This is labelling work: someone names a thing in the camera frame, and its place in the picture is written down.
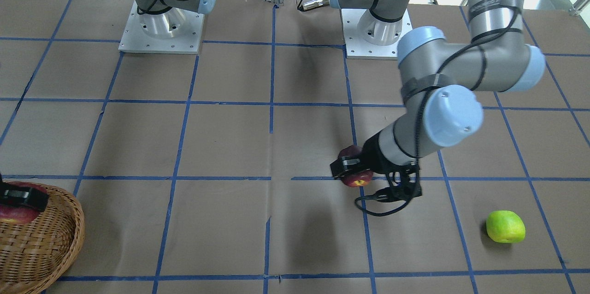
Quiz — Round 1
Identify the dark red apple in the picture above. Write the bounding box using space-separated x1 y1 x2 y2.
337 145 373 188

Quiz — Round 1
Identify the wicker basket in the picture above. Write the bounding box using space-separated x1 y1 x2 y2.
0 183 86 294

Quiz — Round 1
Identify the green apple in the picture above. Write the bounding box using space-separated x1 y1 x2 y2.
485 210 526 244

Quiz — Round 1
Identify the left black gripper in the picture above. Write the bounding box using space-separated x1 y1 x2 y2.
330 135 422 202

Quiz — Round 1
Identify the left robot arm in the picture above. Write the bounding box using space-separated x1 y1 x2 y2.
330 0 546 203

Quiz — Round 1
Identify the silver metal connector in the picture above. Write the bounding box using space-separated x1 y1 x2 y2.
297 0 330 12

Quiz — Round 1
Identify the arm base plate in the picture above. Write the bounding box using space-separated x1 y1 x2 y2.
341 9 413 60
118 2 205 55

